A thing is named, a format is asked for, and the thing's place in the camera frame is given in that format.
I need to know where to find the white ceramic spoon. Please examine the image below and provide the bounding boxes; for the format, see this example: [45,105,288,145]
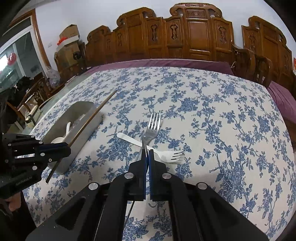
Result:
[51,122,71,144]

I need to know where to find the metal rectangular tray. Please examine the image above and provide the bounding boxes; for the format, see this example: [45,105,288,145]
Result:
[42,101,102,174]

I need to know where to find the white plastic fork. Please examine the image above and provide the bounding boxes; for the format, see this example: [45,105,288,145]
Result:
[117,132,184,163]

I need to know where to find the metal fork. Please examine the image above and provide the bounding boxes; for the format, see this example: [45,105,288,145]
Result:
[143,113,161,145]

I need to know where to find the person's left hand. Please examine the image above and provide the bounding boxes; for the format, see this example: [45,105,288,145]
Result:
[5,192,21,212]

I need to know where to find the glass table top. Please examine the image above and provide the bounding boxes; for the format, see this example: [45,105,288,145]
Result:
[35,73,91,124]

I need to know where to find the blue floral tablecloth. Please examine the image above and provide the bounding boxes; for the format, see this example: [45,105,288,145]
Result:
[23,67,295,240]

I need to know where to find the glass door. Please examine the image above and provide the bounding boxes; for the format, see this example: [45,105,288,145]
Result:
[1,16,47,90]

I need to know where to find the stacked cardboard boxes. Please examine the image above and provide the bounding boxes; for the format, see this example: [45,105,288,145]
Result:
[54,24,86,81]

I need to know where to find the purple sofa cushion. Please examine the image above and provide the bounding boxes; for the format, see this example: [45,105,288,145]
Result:
[82,59,234,76]

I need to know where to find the purple armchair cushion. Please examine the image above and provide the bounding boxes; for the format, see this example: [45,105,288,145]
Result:
[267,81,296,123]

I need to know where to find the carved wooden sofa bench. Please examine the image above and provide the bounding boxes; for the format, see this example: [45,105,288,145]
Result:
[85,3,234,66]

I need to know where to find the carved wooden armchair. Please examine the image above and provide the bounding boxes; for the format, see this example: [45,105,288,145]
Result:
[236,16,295,95]

